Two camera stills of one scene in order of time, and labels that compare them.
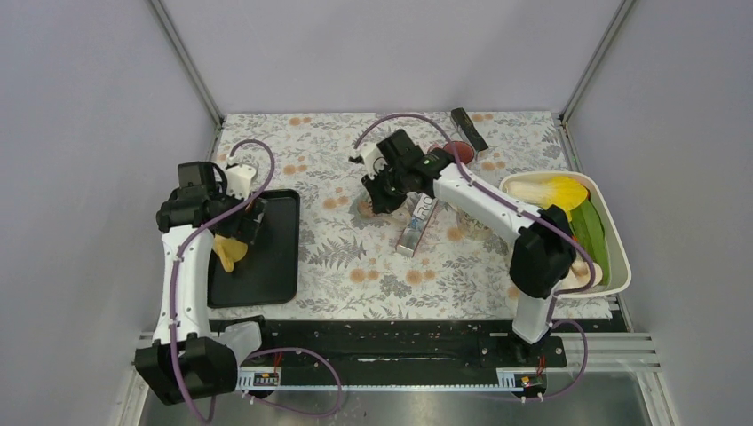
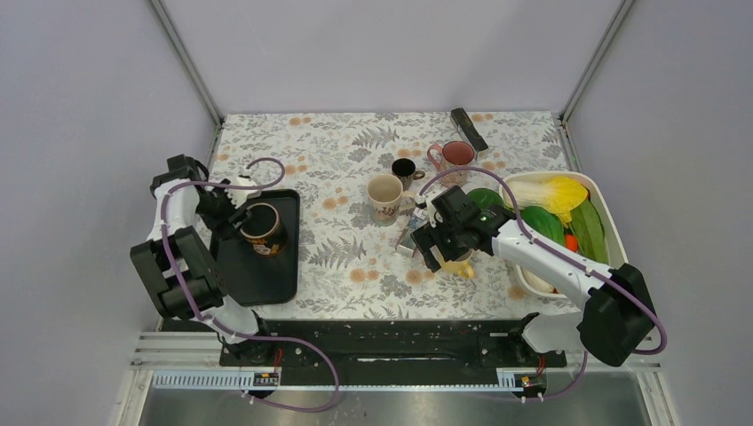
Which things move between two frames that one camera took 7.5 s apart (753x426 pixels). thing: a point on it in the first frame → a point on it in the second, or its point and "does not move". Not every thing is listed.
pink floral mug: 463,151 does not move
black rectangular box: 469,130 does not move
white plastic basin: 619,266 does not move
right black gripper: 382,203 → 425,237
